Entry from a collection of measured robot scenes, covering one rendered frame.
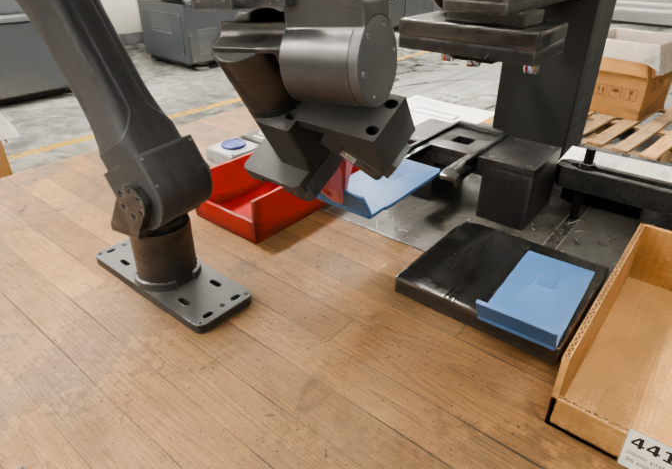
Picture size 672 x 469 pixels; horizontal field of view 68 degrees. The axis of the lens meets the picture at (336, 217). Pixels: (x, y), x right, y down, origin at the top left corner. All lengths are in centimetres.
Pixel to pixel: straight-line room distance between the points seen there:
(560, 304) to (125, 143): 43
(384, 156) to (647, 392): 30
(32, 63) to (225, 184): 438
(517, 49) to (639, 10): 945
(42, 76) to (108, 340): 461
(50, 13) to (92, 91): 7
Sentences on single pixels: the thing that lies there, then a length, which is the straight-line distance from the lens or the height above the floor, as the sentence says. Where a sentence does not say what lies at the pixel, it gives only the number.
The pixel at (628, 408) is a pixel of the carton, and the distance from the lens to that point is 48.
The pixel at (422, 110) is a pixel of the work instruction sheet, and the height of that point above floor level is 90.
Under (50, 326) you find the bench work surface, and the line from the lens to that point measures 57.
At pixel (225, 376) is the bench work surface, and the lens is 46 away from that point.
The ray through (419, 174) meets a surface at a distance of 58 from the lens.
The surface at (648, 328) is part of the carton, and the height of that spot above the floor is 91.
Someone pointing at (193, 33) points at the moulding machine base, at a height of 38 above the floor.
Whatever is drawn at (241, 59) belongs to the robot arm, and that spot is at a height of 116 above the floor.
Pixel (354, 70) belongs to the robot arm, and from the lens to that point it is 31.
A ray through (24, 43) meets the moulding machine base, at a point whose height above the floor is 49.
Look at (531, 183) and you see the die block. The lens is 66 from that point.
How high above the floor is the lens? 123
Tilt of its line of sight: 29 degrees down
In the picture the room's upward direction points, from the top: straight up
